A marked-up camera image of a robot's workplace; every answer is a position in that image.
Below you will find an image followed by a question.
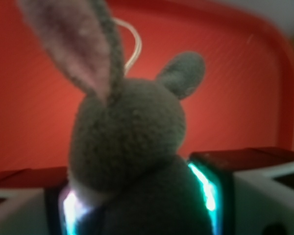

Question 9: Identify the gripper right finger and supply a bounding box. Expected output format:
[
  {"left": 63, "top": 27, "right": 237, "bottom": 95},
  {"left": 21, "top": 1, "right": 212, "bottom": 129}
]
[{"left": 188, "top": 147, "right": 294, "bottom": 235}]

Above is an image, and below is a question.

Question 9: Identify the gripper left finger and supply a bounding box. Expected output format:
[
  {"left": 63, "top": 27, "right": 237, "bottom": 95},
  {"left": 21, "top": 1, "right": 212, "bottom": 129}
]
[{"left": 0, "top": 165, "right": 94, "bottom": 235}]

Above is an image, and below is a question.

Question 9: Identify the gray plush bunny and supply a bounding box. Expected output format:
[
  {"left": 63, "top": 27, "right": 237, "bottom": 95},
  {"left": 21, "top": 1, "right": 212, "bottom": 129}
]
[{"left": 18, "top": 0, "right": 213, "bottom": 235}]

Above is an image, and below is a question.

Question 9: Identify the red plastic tray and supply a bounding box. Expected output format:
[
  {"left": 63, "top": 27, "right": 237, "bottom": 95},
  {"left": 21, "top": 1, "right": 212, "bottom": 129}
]
[{"left": 0, "top": 0, "right": 294, "bottom": 171}]

